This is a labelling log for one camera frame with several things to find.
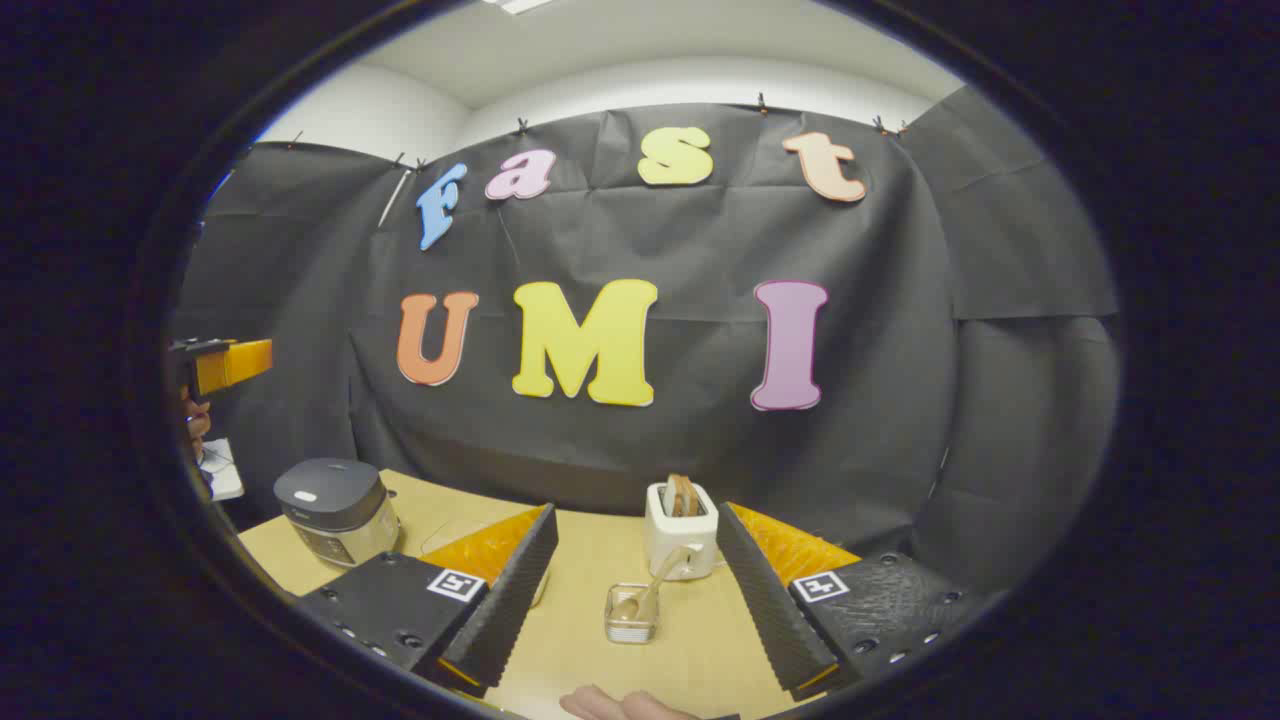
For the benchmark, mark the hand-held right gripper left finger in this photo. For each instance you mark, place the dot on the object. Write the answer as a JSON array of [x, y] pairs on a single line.
[[510, 610]]

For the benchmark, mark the dark grey rice cooker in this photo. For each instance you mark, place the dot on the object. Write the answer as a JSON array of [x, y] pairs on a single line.
[[330, 500]]

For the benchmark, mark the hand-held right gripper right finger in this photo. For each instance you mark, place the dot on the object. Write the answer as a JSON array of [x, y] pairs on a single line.
[[765, 610]]

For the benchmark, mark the toasted bread slice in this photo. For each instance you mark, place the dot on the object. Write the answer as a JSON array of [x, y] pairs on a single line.
[[682, 495]]

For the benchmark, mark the white toaster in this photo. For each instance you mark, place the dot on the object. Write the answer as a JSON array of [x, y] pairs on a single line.
[[670, 540]]

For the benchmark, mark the black backdrop cloth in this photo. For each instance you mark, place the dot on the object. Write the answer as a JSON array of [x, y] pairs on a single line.
[[700, 450]]

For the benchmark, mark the clear chopstick holder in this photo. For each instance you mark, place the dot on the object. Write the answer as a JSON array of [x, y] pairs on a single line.
[[615, 630]]

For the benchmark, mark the white side desk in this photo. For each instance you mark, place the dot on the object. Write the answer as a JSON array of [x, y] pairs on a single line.
[[222, 475]]

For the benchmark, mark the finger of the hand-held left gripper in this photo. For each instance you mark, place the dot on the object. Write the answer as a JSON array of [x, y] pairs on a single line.
[[240, 365]]

